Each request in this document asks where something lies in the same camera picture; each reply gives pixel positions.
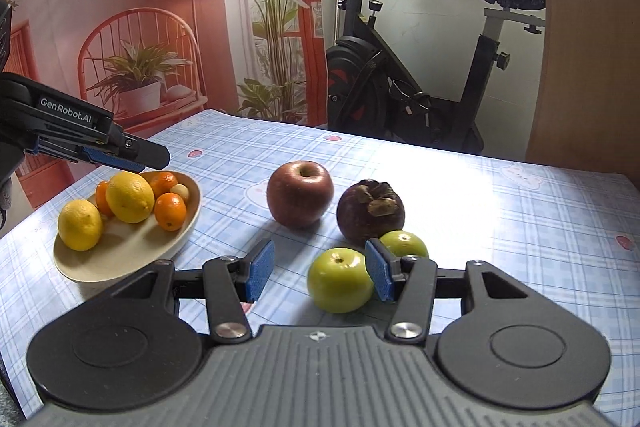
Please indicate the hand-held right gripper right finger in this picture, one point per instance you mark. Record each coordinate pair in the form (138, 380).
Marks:
(380, 272)

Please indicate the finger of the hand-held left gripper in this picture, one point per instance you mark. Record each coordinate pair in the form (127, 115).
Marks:
(145, 153)
(112, 157)

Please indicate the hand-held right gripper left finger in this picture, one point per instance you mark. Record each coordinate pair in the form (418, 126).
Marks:
(260, 269)

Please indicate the mandarin orange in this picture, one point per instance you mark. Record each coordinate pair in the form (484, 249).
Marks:
(102, 202)
(170, 212)
(165, 182)

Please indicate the green apple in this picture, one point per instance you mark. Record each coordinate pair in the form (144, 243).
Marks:
(405, 244)
(337, 282)

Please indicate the yellow lemon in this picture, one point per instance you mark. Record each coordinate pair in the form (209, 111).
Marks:
(80, 224)
(130, 197)

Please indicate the purple mangosteen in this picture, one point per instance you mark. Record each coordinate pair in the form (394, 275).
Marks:
(365, 222)

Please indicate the small pale round fruit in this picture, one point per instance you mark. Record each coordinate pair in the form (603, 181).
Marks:
(181, 193)

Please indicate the red apple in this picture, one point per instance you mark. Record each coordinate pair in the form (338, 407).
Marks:
(300, 194)

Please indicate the beige bowl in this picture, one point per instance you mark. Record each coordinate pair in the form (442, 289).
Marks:
(130, 252)

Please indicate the blue plaid tablecloth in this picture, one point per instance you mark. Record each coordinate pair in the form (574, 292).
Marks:
(500, 232)

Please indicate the black exercise bike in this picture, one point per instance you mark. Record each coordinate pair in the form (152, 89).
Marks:
(360, 72)

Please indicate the wooden panel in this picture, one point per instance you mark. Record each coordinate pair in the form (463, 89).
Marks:
(585, 57)

